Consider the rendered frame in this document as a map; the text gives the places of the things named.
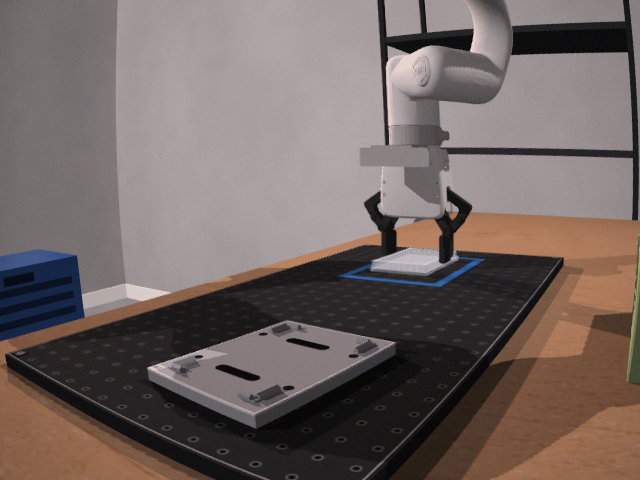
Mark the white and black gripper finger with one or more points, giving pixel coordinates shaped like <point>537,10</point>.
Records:
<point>449,226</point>
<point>385,225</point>

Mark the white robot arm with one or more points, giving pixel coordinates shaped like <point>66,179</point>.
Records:
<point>437,72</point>

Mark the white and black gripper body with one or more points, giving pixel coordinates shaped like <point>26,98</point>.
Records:
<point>418,192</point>

